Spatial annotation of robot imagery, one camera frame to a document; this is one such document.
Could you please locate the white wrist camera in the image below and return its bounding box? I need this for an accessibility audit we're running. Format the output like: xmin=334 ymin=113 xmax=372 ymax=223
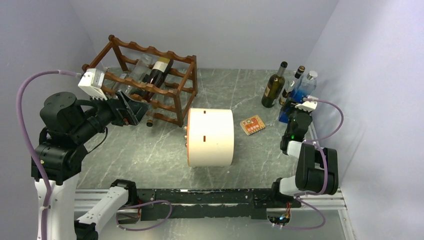
xmin=78 ymin=68 xmax=108 ymax=100
xmin=294 ymin=98 xmax=318 ymax=113

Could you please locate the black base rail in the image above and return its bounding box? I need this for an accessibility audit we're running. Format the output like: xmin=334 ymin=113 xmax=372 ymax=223
xmin=130 ymin=188 xmax=301 ymax=221

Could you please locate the clear empty glass bottle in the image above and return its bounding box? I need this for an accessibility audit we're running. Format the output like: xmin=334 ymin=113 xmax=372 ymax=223
xmin=113 ymin=54 xmax=153 ymax=96

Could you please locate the brown wooden wine rack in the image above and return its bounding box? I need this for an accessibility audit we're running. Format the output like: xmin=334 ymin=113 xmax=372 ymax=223
xmin=81 ymin=34 xmax=198 ymax=127

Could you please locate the white cylindrical container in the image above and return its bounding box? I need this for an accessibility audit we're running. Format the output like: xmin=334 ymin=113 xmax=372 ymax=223
xmin=186 ymin=108 xmax=235 ymax=167

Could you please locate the aluminium frame rail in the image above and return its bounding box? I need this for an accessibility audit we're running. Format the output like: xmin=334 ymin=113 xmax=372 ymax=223
xmin=44 ymin=187 xmax=352 ymax=240

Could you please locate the dark green wine bottle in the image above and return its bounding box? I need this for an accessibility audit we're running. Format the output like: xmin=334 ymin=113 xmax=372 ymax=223
xmin=261 ymin=61 xmax=288 ymax=108

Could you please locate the blue boxed bottle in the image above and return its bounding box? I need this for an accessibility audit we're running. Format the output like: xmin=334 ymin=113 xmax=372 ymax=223
xmin=287 ymin=70 xmax=318 ymax=103

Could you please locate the clear glass liquor bottle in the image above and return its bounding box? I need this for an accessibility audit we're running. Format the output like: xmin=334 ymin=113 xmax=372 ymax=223
xmin=278 ymin=65 xmax=306 ymax=106

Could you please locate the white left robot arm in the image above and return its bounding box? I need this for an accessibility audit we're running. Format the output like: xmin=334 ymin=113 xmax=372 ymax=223
xmin=31 ymin=92 xmax=150 ymax=240

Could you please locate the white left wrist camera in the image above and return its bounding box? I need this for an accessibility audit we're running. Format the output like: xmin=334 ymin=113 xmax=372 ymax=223
xmin=78 ymin=68 xmax=108 ymax=100

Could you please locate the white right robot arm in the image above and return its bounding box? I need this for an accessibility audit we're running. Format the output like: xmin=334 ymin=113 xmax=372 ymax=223
xmin=269 ymin=108 xmax=339 ymax=207

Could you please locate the orange patterned small card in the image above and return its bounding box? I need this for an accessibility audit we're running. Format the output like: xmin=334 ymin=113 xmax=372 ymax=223
xmin=240 ymin=114 xmax=266 ymax=136

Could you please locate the dark bottle white label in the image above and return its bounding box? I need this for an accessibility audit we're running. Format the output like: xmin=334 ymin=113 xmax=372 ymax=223
xmin=142 ymin=57 xmax=174 ymax=88

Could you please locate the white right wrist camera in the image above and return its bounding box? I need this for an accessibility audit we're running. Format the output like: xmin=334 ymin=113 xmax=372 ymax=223
xmin=294 ymin=98 xmax=318 ymax=113

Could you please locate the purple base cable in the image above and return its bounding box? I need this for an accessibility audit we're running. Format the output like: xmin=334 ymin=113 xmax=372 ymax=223
xmin=114 ymin=198 xmax=174 ymax=232

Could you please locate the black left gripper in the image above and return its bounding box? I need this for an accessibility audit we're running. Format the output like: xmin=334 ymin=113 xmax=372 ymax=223
xmin=73 ymin=87 xmax=153 ymax=141

